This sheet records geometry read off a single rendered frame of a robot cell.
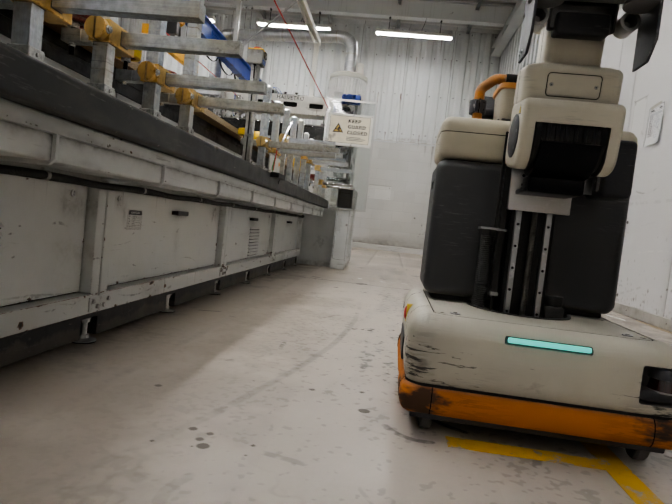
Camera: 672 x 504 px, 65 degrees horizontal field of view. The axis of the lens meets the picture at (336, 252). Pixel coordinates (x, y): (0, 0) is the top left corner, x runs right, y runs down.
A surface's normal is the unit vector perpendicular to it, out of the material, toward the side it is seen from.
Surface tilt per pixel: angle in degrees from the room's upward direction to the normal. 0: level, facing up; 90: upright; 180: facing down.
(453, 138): 90
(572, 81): 98
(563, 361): 90
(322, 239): 90
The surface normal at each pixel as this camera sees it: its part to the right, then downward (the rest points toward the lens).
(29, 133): 0.99, 0.11
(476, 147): -0.11, 0.04
